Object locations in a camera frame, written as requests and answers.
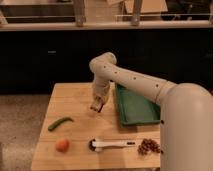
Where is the wooden table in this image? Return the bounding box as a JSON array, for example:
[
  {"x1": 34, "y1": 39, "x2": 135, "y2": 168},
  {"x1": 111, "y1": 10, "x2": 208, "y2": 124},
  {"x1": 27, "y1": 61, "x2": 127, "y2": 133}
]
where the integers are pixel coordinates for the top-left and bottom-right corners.
[{"x1": 31, "y1": 83, "x2": 160, "y2": 171}]

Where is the dark rectangular eraser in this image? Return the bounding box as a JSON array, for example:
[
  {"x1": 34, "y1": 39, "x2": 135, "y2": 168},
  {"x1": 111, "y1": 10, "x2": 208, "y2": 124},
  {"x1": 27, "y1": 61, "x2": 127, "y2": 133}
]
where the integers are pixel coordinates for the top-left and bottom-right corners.
[{"x1": 90, "y1": 103, "x2": 103, "y2": 112}]

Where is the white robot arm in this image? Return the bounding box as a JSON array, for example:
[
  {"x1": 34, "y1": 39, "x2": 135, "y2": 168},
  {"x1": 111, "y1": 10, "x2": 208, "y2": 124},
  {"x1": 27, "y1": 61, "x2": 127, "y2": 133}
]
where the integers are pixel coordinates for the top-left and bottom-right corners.
[{"x1": 89, "y1": 52, "x2": 213, "y2": 171}]

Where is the brown grape bunch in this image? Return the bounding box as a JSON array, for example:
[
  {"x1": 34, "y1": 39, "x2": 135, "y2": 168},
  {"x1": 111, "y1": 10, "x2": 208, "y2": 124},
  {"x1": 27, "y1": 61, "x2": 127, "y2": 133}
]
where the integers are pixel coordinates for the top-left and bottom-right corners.
[{"x1": 138, "y1": 139, "x2": 161, "y2": 155}]

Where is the dark cabinet counter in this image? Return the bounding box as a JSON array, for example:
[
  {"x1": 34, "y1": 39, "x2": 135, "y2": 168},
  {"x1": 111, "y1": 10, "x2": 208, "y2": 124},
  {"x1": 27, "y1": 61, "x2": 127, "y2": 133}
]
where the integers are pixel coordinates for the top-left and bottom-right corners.
[{"x1": 0, "y1": 20, "x2": 213, "y2": 94}]

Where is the green plastic tray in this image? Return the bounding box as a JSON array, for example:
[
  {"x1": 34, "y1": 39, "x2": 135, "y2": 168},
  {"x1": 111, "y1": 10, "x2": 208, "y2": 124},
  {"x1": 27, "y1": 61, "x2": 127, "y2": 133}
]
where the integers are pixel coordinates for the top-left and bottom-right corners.
[{"x1": 115, "y1": 84, "x2": 160, "y2": 126}]

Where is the green pea pod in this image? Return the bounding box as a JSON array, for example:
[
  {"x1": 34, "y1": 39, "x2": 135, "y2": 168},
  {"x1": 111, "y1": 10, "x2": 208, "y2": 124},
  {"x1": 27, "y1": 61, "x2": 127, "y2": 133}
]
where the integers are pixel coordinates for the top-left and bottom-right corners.
[{"x1": 48, "y1": 117, "x2": 74, "y2": 132}]

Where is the orange round fruit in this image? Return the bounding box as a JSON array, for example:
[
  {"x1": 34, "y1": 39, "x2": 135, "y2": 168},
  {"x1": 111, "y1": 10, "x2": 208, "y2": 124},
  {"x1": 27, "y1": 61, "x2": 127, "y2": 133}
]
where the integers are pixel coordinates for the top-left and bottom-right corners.
[{"x1": 55, "y1": 139, "x2": 69, "y2": 152}]

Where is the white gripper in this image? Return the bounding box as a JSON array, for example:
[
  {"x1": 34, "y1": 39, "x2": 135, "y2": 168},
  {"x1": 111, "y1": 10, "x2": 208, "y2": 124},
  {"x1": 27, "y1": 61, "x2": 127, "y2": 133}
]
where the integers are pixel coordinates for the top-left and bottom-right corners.
[{"x1": 90, "y1": 82, "x2": 110, "y2": 113}]

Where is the white black brush tool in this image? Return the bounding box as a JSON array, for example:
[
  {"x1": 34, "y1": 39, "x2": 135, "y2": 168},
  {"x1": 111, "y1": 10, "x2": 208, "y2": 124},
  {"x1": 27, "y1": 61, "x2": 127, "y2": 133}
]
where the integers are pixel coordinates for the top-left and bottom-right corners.
[{"x1": 89, "y1": 139, "x2": 136, "y2": 152}]

